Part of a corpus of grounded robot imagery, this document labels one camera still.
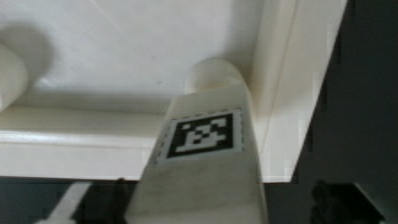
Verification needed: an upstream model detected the white table leg with tag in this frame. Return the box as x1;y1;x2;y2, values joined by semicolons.
124;58;268;224

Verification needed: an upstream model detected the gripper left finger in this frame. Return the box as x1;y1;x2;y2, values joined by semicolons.
34;179;137;224

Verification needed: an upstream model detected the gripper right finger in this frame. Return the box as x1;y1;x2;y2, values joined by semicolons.
309;180;391;224

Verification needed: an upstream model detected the white square table top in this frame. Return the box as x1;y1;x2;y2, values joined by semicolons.
0;0;348;182

